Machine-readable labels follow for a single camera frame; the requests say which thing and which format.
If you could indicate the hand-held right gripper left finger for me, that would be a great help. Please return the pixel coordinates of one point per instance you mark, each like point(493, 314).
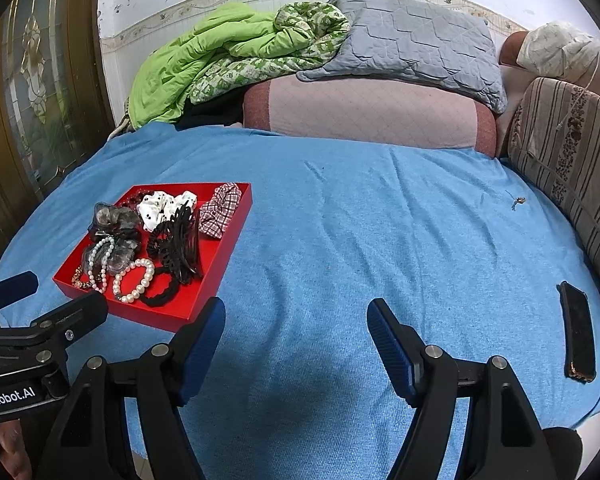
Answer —
point(202, 355)

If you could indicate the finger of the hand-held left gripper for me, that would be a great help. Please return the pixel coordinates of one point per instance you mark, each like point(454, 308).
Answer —
point(75, 315)
point(12, 287)

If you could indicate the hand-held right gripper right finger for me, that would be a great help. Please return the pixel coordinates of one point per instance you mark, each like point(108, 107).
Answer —
point(387, 350)

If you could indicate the red tray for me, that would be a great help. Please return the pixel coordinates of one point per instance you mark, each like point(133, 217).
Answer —
point(215, 260)

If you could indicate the black banana hair clip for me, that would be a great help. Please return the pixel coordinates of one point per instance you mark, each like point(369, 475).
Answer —
point(185, 245)

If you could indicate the white cherry print scrunchie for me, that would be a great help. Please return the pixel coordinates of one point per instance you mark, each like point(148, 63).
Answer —
point(152, 210)

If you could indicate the person's left hand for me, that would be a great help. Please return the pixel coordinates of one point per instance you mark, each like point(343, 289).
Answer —
point(12, 452)

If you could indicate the dark sheer scrunchie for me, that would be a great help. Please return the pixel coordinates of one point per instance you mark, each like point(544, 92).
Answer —
point(110, 216)
point(122, 252)

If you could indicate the blue blanket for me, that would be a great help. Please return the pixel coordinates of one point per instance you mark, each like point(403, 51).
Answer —
point(380, 235)

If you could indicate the red polka dot scrunchie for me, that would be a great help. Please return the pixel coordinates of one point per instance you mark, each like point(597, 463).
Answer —
point(135, 197)

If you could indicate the red plaid scrunchie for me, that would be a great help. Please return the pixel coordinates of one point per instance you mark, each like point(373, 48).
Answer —
point(217, 212)

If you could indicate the black smartphone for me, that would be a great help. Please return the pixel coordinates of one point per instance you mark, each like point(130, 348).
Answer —
point(577, 330)

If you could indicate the beige cloth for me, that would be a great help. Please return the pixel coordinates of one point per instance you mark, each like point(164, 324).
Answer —
point(122, 127)

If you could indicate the wooden stained glass door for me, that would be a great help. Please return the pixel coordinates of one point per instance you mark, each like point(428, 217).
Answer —
point(30, 85)

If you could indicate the pink bolster pillow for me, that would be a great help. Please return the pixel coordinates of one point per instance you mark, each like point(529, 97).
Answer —
point(370, 110)

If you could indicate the dark cloth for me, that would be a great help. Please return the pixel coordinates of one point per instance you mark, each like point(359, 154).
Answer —
point(215, 110)

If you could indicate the striped floral cushion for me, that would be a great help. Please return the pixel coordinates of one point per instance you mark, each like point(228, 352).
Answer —
point(570, 150)

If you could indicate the green quilt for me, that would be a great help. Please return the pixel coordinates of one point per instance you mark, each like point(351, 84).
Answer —
point(180, 60)

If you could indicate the grey quilted pillow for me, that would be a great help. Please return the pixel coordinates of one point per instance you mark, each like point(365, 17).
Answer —
point(420, 40)

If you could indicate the brown pink cushion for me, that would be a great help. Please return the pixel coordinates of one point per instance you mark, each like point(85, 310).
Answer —
point(510, 45)

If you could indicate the white patterned cloth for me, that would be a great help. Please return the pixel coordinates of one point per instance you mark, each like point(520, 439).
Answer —
point(555, 50)

